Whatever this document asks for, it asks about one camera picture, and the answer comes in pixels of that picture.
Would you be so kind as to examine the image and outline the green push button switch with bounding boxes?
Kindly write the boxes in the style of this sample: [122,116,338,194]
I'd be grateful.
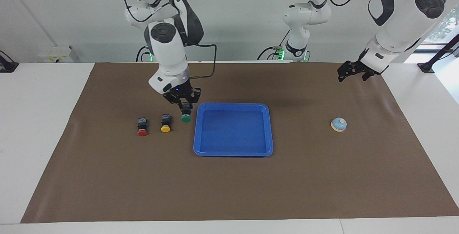
[180,104,192,123]

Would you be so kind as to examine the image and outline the red push button switch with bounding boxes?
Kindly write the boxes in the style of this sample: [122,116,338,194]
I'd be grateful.
[137,117,148,137]

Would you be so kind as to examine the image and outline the light blue desk bell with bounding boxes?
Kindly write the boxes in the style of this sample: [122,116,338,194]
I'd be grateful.
[330,117,347,133]

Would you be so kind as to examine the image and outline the blue plastic tray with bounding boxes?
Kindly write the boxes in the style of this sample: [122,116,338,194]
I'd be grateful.
[193,102,274,157]

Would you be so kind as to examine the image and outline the brown table mat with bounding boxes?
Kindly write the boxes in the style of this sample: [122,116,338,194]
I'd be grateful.
[20,62,459,224]

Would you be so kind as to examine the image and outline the white power box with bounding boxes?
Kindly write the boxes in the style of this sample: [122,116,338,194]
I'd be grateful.
[38,46,75,63]

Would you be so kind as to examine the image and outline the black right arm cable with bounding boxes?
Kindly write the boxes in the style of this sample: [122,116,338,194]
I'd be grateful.
[185,42,218,81]

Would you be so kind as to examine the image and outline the black right base cable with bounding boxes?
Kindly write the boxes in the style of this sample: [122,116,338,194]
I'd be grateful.
[136,45,151,62]

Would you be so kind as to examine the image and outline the black base cable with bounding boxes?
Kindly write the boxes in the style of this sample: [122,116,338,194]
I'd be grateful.
[256,30,291,61]
[136,45,151,62]

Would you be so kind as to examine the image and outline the black camera stand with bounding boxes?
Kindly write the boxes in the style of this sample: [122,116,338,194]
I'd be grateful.
[417,33,459,73]

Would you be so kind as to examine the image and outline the black left base cable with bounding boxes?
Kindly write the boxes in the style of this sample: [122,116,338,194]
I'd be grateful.
[256,30,291,61]

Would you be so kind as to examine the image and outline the black clamp mount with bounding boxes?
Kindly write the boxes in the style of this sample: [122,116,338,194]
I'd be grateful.
[0,50,19,73]

